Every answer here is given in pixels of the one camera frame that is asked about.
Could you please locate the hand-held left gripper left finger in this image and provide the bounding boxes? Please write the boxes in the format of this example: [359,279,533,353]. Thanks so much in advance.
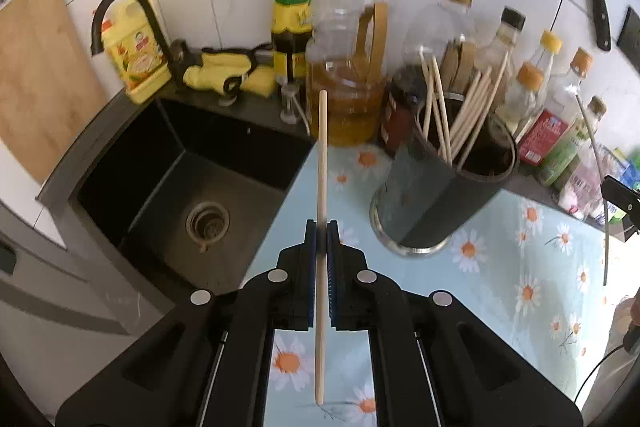
[55,219,317,427]

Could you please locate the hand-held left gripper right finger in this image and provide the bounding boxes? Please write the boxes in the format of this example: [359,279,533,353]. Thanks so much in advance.
[327,220,583,427]

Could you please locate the long pale wooden chopstick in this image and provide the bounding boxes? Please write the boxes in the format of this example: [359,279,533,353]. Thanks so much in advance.
[574,93,611,286]
[314,90,329,406]

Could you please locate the black cylindrical utensil holder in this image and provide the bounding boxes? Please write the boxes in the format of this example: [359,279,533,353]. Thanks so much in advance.
[370,93,518,258]

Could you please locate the bunch of wooden chopsticks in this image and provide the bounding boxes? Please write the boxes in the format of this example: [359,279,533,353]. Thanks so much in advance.
[419,46,511,170]

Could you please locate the white blue salt bag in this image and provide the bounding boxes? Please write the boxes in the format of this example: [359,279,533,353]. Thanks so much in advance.
[595,147,640,188]

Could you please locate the clear pink sugar bag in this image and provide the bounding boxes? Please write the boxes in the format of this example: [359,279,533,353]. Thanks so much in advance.
[557,147,608,220]

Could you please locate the green plastic bottle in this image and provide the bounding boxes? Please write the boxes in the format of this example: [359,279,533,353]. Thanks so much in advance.
[537,96,608,188]

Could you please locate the red label vinegar bottle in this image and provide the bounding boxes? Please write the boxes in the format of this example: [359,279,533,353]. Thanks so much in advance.
[517,47,594,166]

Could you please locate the metal sink drain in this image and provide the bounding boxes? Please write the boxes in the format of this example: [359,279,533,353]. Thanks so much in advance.
[186,202,231,253]

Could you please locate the beige label clear bottle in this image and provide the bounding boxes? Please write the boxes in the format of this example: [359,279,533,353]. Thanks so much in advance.
[502,62,546,138]

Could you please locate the light blue daisy tablecloth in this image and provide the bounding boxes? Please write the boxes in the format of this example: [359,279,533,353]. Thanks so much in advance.
[240,142,626,427]

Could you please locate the white green label clear bottle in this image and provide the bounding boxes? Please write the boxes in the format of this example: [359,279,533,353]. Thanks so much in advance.
[530,30,564,78]

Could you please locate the large clear oil bottle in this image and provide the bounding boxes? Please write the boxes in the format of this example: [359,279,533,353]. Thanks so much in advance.
[304,0,396,148]

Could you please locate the dark soy sauce bottle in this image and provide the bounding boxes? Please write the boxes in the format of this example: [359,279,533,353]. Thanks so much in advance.
[377,0,477,160]

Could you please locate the small metal sink fixture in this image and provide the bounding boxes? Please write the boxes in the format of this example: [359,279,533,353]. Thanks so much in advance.
[279,83,307,125]

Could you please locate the black kitchen sink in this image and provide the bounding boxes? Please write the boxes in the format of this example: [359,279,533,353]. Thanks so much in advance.
[67,97,316,303]

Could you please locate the beige label black cap bottle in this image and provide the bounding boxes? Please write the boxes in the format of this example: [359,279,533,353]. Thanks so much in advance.
[472,7,527,108]

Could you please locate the yellow sponge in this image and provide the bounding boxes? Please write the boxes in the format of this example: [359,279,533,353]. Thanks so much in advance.
[241,67,277,98]

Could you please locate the yellow rubber gloves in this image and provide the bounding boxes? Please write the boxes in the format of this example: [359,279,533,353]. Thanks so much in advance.
[182,48,253,96]

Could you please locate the green yellow label sauce bottle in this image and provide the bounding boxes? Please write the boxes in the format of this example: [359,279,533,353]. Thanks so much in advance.
[271,0,313,88]

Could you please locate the yellow detergent bottle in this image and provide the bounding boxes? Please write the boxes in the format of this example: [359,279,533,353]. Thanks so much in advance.
[100,2,173,105]

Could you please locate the wooden cutting board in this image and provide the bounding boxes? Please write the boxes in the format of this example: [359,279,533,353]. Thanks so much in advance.
[0,0,108,185]

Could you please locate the thin black hanging cable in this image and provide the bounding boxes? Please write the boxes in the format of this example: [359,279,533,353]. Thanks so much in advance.
[549,0,571,35]

